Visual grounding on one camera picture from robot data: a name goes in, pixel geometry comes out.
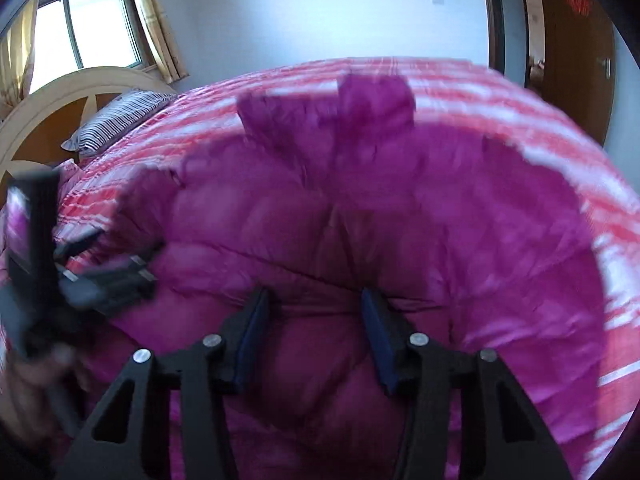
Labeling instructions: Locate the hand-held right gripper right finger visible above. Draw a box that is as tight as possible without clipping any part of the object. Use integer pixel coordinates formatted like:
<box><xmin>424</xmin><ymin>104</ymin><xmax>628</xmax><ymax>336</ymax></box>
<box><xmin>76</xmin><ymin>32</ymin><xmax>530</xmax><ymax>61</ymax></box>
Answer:
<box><xmin>360</xmin><ymin>287</ymin><xmax>576</xmax><ymax>480</ymax></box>

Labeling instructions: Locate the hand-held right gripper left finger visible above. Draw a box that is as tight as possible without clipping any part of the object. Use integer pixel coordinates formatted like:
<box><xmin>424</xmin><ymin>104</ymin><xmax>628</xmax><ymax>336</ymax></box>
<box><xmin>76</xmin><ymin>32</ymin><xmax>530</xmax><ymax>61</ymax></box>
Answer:
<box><xmin>55</xmin><ymin>286</ymin><xmax>273</xmax><ymax>480</ymax></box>

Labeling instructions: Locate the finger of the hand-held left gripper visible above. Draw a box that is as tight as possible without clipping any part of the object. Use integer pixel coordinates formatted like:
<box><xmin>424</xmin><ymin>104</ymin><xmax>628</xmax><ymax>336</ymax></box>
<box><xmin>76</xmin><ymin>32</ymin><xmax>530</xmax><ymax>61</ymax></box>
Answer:
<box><xmin>52</xmin><ymin>230</ymin><xmax>106</xmax><ymax>263</ymax></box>
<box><xmin>107</xmin><ymin>241</ymin><xmax>167</xmax><ymax>273</ymax></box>

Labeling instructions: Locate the magenta down jacket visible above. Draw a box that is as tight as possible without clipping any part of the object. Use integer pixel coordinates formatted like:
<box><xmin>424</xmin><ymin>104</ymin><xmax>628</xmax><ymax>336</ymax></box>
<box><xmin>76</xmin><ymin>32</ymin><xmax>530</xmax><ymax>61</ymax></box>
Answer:
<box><xmin>55</xmin><ymin>74</ymin><xmax>608</xmax><ymax>480</ymax></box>

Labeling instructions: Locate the person's left hand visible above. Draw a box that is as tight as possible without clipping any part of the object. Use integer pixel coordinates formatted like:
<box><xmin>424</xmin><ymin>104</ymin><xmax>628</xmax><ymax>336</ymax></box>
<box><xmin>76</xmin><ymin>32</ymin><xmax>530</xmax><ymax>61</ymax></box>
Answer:
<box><xmin>0</xmin><ymin>347</ymin><xmax>76</xmax><ymax>441</ymax></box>

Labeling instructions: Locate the striped pillow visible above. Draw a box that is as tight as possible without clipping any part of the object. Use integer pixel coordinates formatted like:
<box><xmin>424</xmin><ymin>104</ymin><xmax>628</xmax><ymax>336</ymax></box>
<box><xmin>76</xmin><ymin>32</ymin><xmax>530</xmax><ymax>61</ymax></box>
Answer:
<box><xmin>61</xmin><ymin>89</ymin><xmax>178</xmax><ymax>157</ymax></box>

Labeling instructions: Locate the cream wooden headboard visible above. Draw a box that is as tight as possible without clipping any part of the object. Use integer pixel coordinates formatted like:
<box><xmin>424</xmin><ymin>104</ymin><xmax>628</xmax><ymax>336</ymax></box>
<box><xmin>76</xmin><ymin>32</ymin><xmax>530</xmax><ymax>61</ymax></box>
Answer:
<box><xmin>0</xmin><ymin>66</ymin><xmax>178</xmax><ymax>201</ymax></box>

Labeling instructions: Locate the yellow curtain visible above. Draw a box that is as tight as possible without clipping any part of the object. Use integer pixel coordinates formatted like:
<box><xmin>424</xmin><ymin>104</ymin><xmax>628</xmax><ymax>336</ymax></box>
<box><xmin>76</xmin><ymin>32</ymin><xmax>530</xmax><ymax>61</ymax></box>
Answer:
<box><xmin>122</xmin><ymin>0</ymin><xmax>190</xmax><ymax>85</ymax></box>
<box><xmin>0</xmin><ymin>0</ymin><xmax>40</xmax><ymax>107</ymax></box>

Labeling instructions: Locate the window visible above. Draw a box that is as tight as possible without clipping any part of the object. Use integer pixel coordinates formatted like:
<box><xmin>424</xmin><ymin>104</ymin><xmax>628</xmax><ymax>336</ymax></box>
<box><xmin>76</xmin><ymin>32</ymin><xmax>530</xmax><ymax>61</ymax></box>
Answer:
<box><xmin>0</xmin><ymin>0</ymin><xmax>151</xmax><ymax>96</ymax></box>

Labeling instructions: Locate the red plaid bed sheet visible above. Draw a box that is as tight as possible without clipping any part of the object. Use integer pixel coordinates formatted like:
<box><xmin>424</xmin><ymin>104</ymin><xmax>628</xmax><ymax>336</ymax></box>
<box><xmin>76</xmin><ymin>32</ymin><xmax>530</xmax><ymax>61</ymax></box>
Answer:
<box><xmin>0</xmin><ymin>57</ymin><xmax>633</xmax><ymax>480</ymax></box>

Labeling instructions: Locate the brown wooden door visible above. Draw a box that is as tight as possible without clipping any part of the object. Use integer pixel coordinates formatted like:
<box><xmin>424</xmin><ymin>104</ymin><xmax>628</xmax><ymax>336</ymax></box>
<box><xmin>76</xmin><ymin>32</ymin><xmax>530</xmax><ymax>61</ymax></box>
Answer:
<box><xmin>532</xmin><ymin>0</ymin><xmax>616</xmax><ymax>146</ymax></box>

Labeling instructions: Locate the brown door frame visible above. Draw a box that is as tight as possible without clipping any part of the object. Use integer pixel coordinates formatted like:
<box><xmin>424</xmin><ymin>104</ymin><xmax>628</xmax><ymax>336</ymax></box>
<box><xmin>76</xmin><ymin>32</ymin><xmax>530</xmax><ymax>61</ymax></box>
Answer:
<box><xmin>477</xmin><ymin>0</ymin><xmax>507</xmax><ymax>75</ymax></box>

